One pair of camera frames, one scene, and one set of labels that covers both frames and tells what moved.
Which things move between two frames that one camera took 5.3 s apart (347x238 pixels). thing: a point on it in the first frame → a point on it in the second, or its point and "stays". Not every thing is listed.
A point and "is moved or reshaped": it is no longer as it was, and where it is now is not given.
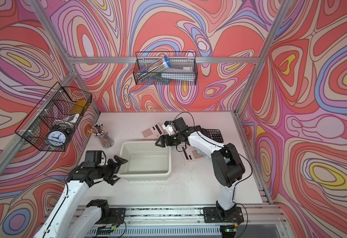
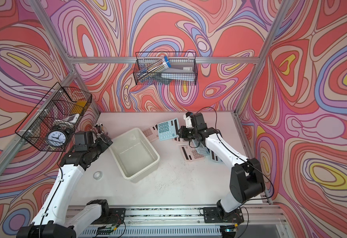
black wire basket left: (49, 125) stays
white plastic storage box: (146, 161) is moved or reshaped
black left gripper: (110, 179) → (103, 145)
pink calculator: (192, 153) stays
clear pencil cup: (101, 133) stays
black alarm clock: (58, 137) stays
